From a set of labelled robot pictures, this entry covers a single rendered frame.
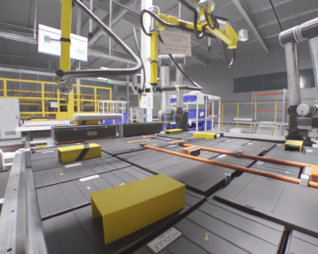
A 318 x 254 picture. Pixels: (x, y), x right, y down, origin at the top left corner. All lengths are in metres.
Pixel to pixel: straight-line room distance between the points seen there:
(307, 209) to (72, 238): 0.39
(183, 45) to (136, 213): 1.63
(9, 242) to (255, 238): 0.36
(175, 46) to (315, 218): 1.59
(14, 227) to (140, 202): 0.23
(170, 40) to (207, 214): 1.57
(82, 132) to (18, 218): 0.83
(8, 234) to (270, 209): 0.44
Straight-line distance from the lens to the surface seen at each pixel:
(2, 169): 1.14
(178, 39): 1.74
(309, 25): 1.93
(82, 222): 0.31
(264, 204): 0.36
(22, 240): 0.34
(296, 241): 0.31
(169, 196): 0.28
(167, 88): 1.41
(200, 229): 0.28
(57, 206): 0.37
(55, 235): 0.30
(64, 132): 1.12
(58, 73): 0.71
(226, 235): 0.28
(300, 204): 0.40
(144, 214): 0.26
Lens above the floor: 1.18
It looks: 5 degrees down
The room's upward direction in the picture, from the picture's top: straight up
